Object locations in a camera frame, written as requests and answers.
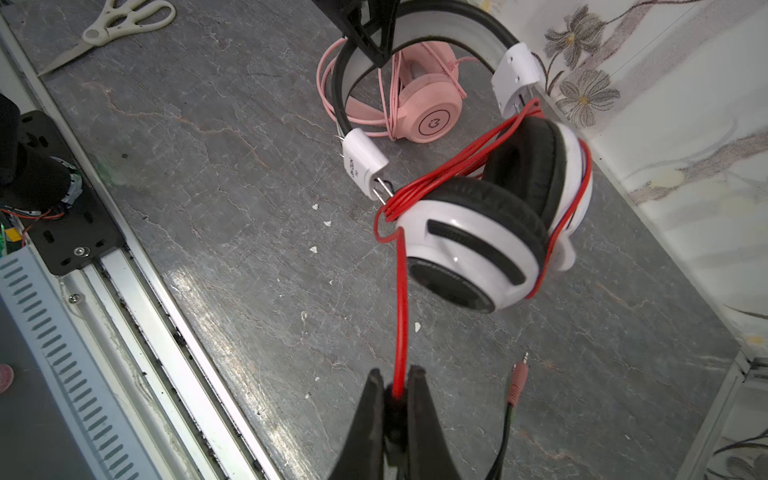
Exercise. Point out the aluminium mounting rail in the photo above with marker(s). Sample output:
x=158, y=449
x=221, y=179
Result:
x=136, y=388

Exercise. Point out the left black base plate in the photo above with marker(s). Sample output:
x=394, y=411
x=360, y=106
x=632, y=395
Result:
x=78, y=233

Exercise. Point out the white scissors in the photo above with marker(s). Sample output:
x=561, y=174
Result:
x=116, y=20

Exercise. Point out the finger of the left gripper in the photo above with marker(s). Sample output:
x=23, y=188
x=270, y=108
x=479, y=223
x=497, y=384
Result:
x=373, y=37

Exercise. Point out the pink headset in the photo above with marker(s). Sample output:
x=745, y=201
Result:
x=424, y=99

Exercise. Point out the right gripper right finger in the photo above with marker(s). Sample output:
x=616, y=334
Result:
x=428, y=456

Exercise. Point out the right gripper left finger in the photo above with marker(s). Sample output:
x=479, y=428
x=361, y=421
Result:
x=362, y=455

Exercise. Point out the white black headset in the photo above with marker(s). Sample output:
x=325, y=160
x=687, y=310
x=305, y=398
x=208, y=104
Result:
x=482, y=230

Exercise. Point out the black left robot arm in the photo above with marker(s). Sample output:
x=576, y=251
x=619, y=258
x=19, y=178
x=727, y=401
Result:
x=35, y=183

